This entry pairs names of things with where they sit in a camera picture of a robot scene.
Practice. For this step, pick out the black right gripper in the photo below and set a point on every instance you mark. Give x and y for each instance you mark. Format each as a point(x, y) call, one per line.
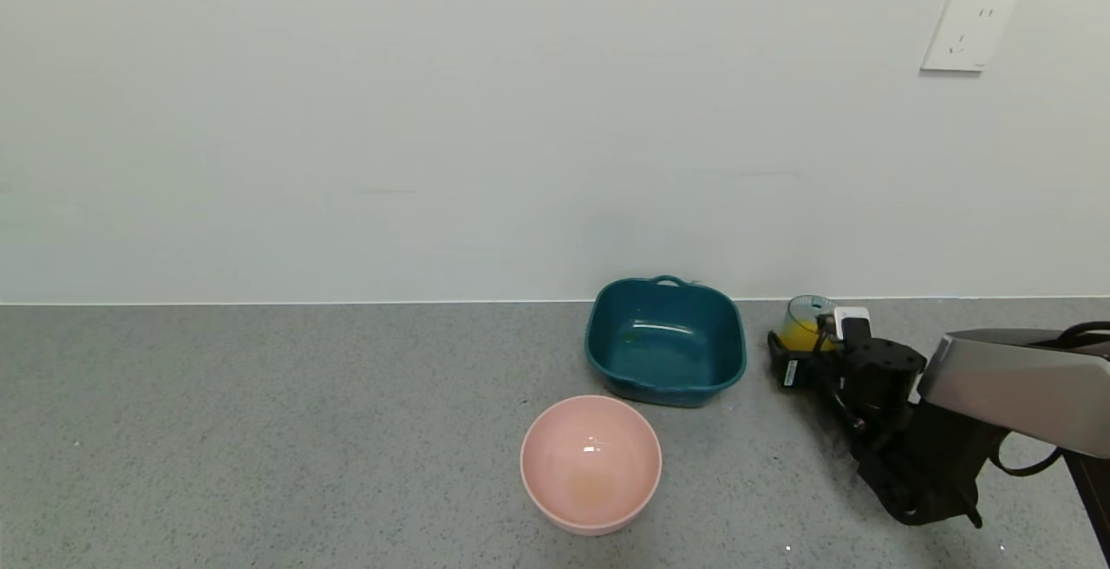
point(787, 371)

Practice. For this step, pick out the teal square plastic basin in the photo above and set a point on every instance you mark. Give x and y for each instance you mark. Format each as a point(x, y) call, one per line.
point(663, 352)

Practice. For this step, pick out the pink round bowl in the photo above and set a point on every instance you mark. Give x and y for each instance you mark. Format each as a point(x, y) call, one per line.
point(590, 456)

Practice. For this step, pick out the ribbed transparent plastic cup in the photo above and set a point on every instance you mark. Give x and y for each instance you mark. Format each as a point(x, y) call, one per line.
point(805, 310)

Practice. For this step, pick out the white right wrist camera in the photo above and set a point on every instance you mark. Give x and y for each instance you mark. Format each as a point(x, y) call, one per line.
point(852, 322)

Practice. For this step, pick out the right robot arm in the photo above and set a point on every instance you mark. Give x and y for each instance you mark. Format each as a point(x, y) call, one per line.
point(1006, 378)

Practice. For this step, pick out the orange juice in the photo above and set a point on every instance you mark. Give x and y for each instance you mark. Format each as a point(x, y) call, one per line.
point(798, 336)

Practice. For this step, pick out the white wall socket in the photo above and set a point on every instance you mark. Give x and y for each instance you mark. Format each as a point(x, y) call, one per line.
point(967, 31)

